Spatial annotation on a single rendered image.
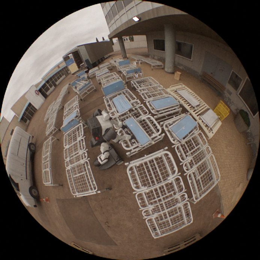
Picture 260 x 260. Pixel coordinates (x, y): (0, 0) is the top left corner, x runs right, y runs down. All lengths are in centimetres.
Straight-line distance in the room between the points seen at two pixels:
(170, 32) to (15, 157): 1107
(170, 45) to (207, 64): 263
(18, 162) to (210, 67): 1295
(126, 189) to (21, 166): 662
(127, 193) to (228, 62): 723
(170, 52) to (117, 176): 594
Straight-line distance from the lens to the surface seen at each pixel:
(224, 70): 614
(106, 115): 94
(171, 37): 532
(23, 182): 682
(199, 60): 671
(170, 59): 540
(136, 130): 166
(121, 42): 1196
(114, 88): 278
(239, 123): 527
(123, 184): 209
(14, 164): 701
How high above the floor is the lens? 200
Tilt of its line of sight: 60 degrees down
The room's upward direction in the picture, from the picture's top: 20 degrees counter-clockwise
